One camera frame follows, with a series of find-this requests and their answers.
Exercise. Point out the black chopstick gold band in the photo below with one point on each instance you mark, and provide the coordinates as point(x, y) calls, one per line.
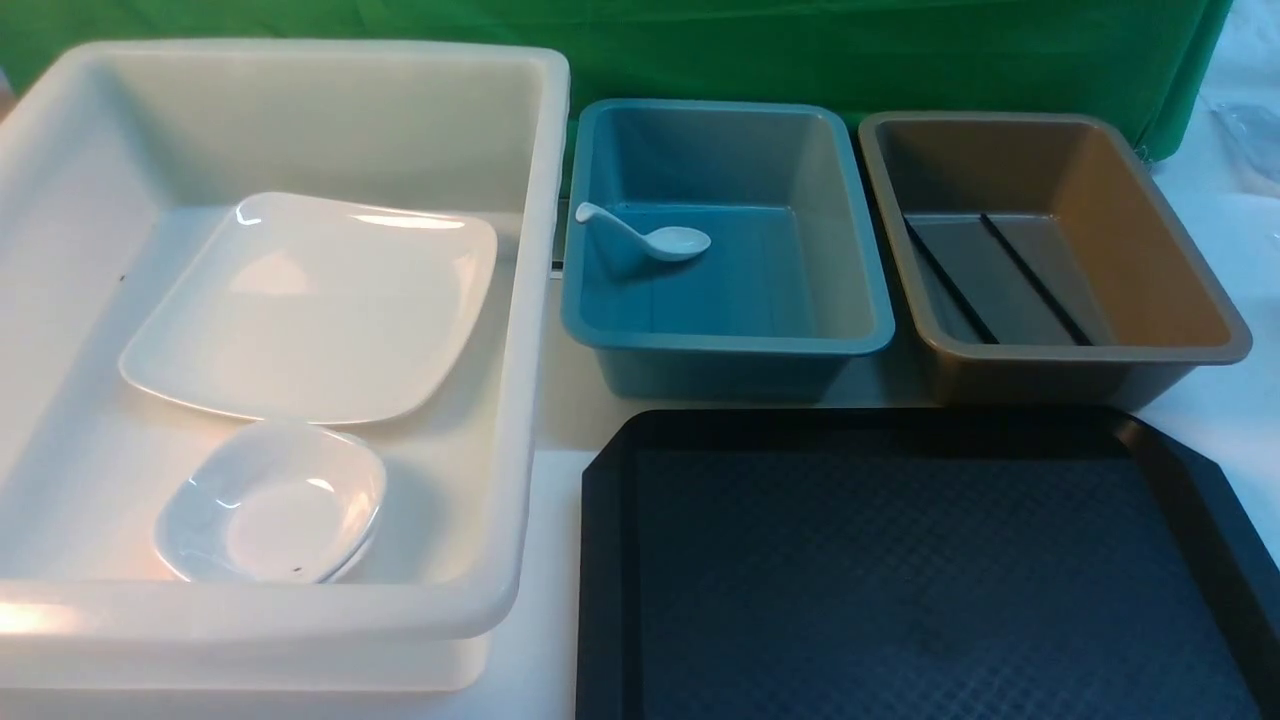
point(1048, 298)
point(948, 245)

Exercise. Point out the large white square plate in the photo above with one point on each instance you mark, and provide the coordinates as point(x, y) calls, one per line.
point(317, 310)

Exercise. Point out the small white dish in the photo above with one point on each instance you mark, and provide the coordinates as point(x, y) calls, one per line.
point(279, 502)

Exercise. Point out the white ceramic soup spoon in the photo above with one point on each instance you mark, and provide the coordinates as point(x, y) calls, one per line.
point(668, 244)

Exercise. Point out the blue plastic bin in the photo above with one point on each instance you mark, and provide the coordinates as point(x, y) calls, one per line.
point(791, 288)

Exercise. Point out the black plastic serving tray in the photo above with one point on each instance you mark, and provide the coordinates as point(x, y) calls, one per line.
point(918, 563)

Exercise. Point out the brown plastic bin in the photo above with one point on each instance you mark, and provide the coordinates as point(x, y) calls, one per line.
point(1083, 210)

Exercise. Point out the large white plastic tub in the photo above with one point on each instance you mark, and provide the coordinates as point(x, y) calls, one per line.
point(117, 165)

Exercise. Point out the green backdrop cloth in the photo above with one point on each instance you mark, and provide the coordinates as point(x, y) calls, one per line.
point(1136, 64)

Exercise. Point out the clear plastic bag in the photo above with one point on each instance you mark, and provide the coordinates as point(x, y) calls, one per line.
point(1254, 130)

